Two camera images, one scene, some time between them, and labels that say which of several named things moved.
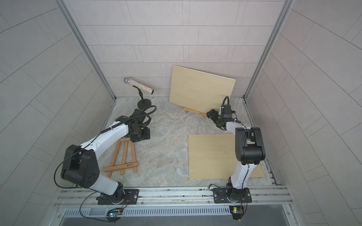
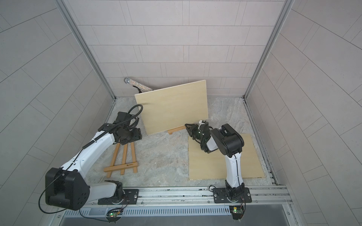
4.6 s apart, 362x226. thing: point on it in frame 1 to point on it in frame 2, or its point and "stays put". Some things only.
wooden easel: x=124 y=165 stays put
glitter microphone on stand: x=143 y=103 stays put
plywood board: x=214 y=156 stays put
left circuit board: x=114 y=215 stays put
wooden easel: x=186 y=109 to x=171 y=131
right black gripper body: x=218 y=118 to x=199 y=133
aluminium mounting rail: x=266 y=197 stays put
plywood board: x=199 y=90 to x=170 y=108
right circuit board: x=237 y=211 stays put
